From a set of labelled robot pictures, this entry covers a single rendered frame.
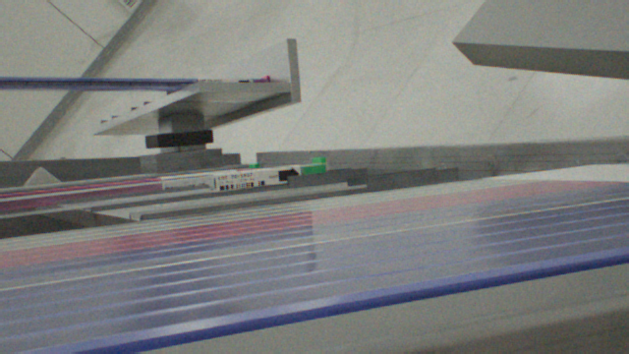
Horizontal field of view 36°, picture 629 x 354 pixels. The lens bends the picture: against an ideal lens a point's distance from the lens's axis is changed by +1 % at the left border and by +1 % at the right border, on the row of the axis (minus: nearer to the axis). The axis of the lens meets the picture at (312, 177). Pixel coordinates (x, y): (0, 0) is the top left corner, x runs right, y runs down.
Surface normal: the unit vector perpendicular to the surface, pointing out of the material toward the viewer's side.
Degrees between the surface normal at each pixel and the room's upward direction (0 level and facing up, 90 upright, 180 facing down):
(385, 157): 44
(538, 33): 0
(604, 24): 0
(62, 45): 90
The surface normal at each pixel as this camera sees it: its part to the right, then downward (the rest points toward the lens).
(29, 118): 0.43, 0.01
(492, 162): -0.90, 0.11
